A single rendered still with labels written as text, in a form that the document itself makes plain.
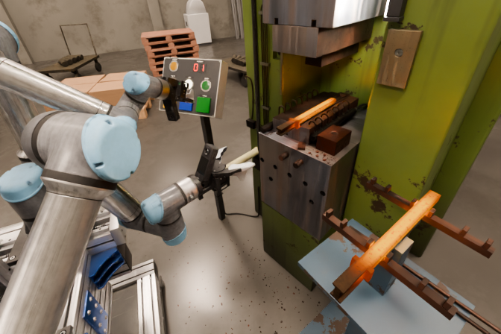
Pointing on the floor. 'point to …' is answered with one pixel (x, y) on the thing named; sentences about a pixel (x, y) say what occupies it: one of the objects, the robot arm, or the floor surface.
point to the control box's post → (213, 145)
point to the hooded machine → (197, 21)
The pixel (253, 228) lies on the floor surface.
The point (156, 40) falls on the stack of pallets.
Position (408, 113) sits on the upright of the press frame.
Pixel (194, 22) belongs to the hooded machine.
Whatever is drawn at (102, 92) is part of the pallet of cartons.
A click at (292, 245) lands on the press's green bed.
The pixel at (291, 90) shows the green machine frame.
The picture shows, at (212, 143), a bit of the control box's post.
